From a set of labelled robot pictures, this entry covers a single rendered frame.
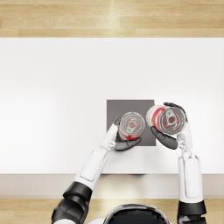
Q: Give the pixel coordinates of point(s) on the red can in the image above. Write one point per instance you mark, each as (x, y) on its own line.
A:
(168, 119)
(131, 126)

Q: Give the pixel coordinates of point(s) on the dark round robot body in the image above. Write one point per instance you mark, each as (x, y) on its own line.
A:
(137, 214)

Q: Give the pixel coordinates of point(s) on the dark grey square mat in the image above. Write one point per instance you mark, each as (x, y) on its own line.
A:
(128, 105)

